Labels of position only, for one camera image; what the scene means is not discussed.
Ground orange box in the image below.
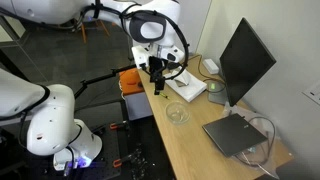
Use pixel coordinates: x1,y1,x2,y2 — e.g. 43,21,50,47
118,68,146,97

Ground orange-handled black clamp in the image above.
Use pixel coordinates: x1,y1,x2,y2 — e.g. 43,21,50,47
112,151,143,169
109,120,130,131

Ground black computer monitor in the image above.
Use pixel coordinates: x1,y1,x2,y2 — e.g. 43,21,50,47
218,17,278,108

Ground black camera mount rod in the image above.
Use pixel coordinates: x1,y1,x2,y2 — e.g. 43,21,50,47
73,64,137,100

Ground white power adapter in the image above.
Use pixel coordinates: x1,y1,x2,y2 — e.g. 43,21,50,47
202,58,220,75

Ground grey monitor stand base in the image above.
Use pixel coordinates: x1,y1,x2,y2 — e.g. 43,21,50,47
207,79,230,106

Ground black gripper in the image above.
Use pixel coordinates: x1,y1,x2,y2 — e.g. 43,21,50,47
148,55,167,96

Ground orange wooden stool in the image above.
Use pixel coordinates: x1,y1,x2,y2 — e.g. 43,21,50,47
79,19,111,45

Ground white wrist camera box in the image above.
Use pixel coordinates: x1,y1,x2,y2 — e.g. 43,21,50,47
131,45,150,70

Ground white flat cardboard box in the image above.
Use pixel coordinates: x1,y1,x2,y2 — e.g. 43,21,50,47
164,68,208,103

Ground dark desk cable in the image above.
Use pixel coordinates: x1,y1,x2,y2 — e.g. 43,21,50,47
183,53,227,94

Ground clear glass bowl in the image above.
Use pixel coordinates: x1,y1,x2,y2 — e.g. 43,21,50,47
164,101,191,126

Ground white cabinet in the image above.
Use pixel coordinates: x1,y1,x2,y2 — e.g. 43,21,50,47
123,91,154,122

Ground dark grey closed laptop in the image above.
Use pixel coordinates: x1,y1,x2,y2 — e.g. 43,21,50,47
201,112,269,158

